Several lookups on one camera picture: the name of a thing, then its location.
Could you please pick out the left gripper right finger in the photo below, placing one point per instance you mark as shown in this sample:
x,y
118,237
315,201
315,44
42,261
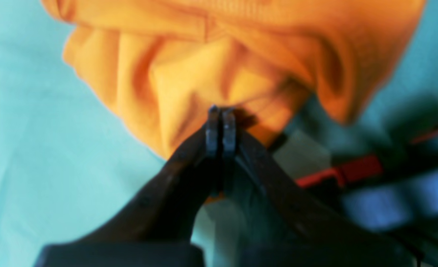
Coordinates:
x,y
288,226

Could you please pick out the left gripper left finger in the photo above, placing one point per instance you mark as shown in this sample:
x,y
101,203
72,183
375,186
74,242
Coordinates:
x,y
154,229

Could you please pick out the orange T-shirt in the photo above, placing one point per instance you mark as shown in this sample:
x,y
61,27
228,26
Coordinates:
x,y
159,65

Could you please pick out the green table cloth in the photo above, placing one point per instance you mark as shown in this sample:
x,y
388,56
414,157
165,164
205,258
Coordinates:
x,y
66,163

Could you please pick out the blue clamp at centre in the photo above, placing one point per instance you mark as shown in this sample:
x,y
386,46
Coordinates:
x,y
379,196

